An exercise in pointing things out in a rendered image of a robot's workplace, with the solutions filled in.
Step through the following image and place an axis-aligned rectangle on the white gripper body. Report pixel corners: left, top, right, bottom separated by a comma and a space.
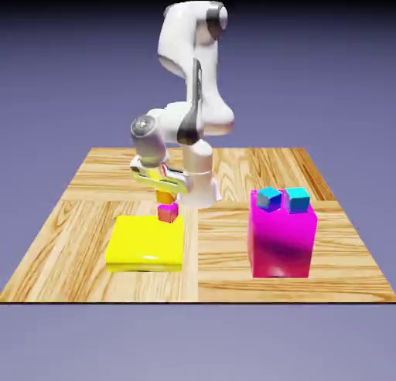
129, 155, 190, 196

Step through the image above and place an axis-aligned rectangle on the small cyan cube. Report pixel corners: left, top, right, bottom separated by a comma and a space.
284, 186, 312, 215

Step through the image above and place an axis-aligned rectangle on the small magenta cube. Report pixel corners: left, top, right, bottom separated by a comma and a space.
156, 202, 179, 224

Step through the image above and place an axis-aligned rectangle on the small blue cube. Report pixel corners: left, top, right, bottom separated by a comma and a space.
256, 186, 283, 213

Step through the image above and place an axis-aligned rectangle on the small orange cube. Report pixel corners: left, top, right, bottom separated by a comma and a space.
155, 189, 178, 205

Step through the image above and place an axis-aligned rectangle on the large yellow box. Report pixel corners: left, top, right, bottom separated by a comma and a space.
104, 214, 186, 273

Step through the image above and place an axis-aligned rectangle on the large magenta box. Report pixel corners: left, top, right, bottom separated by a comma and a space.
247, 188, 319, 279

